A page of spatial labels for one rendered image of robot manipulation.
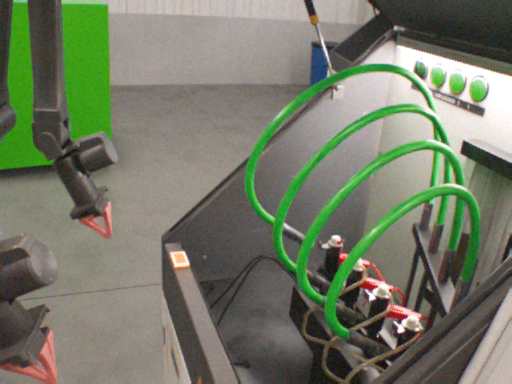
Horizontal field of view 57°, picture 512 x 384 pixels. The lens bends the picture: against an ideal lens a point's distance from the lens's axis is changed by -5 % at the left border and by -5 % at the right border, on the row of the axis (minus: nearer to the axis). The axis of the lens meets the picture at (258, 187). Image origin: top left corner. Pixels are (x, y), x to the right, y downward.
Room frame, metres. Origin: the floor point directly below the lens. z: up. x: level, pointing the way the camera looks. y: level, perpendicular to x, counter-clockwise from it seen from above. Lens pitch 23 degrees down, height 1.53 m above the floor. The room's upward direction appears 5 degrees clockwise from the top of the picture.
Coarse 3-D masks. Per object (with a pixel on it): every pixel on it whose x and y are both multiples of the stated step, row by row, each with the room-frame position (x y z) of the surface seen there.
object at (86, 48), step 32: (64, 0) 3.82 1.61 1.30; (96, 0) 4.06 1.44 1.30; (64, 32) 3.54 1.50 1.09; (96, 32) 3.65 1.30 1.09; (64, 64) 3.53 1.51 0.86; (96, 64) 3.65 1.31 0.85; (32, 96) 3.41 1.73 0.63; (96, 96) 3.64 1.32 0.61; (96, 128) 3.64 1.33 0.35; (0, 160) 3.27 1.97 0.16; (32, 160) 3.39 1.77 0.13
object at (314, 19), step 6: (306, 0) 1.09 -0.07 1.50; (306, 6) 1.09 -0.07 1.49; (312, 6) 1.09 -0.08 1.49; (312, 12) 1.09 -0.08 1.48; (312, 18) 1.09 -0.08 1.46; (318, 18) 1.09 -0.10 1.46; (318, 30) 1.10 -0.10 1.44; (318, 36) 1.10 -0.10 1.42; (324, 48) 1.10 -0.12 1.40; (324, 54) 1.10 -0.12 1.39; (330, 66) 1.11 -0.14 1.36; (330, 72) 1.11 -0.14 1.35; (336, 84) 1.11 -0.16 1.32; (336, 90) 1.11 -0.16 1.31; (342, 90) 1.12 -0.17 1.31; (336, 96) 1.11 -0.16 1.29; (342, 96) 1.12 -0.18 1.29
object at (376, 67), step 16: (368, 64) 0.78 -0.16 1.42; (384, 64) 0.79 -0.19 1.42; (336, 80) 0.76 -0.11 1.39; (416, 80) 0.81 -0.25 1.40; (304, 96) 0.74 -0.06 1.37; (288, 112) 0.73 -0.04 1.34; (272, 128) 0.72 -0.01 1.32; (256, 144) 0.72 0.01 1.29; (256, 160) 0.71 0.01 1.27; (432, 176) 0.85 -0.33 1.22; (256, 208) 0.72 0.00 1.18; (272, 224) 0.73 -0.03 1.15
